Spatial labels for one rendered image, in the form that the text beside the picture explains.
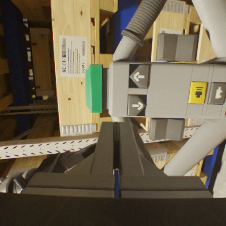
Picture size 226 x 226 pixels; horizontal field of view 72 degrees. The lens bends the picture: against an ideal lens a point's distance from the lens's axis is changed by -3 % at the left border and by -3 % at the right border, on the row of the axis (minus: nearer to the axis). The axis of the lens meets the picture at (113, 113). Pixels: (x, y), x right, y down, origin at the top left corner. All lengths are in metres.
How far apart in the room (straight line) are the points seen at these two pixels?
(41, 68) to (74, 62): 1.30
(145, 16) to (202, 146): 0.25
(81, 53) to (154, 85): 0.70
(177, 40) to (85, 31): 0.71
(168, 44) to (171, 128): 0.14
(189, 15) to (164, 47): 0.94
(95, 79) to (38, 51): 1.96
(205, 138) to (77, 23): 0.81
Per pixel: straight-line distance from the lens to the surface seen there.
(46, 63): 2.19
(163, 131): 0.30
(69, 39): 0.94
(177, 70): 0.28
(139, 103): 0.27
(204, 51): 1.27
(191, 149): 0.35
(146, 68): 0.26
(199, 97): 0.29
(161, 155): 1.29
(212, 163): 1.84
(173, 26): 1.13
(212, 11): 0.32
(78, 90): 0.94
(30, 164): 1.25
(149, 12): 0.28
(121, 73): 0.26
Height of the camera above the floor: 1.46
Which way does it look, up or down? 15 degrees down
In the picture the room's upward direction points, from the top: 94 degrees counter-clockwise
